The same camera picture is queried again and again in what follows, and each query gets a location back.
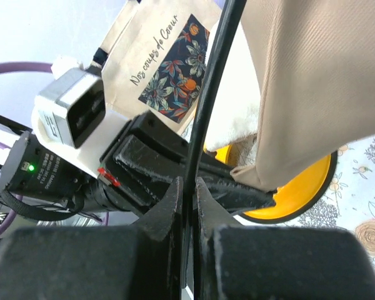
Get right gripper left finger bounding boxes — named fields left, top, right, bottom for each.
left=0, top=177, right=183, bottom=299

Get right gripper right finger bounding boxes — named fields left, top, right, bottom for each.
left=194, top=178, right=375, bottom=299

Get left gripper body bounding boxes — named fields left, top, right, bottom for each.
left=98, top=111, right=189, bottom=216

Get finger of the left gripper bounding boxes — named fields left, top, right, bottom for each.
left=115, top=136, right=276, bottom=214

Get beige pet tent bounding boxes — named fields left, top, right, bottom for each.
left=232, top=1, right=375, bottom=191

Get black tent pole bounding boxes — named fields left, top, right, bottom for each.
left=180, top=1, right=246, bottom=289

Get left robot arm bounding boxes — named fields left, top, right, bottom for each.
left=0, top=109, right=189, bottom=221

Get yellow double bowl holder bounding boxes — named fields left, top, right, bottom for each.
left=212, top=143, right=339, bottom=224

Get white fluffy cushion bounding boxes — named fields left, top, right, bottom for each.
left=204, top=25, right=261, bottom=152

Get cream tote bag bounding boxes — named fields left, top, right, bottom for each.
left=92, top=1, right=221, bottom=134

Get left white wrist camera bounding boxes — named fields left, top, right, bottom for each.
left=31, top=56, right=128, bottom=178

